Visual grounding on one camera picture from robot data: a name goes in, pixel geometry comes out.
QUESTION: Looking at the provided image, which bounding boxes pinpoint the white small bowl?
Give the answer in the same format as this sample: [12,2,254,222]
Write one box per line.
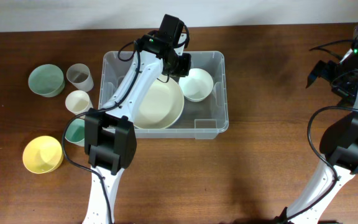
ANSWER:
[178,68,214,102]

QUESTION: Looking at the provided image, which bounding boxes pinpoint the cream bowl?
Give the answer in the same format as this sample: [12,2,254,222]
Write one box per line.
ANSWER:
[134,75,185,129]

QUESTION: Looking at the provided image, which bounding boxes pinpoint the green small bowl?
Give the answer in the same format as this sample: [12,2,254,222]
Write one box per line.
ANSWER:
[28,64,65,98]

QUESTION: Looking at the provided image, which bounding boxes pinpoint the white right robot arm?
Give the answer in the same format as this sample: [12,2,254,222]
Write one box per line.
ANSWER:
[273,25,358,223]

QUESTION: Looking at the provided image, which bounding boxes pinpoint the clear plastic storage bin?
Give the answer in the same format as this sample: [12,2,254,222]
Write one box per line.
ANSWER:
[98,51,229,139]

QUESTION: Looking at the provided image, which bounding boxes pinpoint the grey cup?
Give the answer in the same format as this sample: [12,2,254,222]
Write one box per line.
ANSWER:
[67,63,94,92]

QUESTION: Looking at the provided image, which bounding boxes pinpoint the cream cup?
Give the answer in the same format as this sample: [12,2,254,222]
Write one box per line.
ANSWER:
[65,90,93,114]

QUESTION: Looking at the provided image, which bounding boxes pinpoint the green cup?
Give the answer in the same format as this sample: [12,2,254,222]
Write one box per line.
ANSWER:
[65,119,85,147]

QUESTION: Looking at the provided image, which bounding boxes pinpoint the yellow small bowl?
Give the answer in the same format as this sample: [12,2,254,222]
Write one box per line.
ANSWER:
[22,136,63,174]

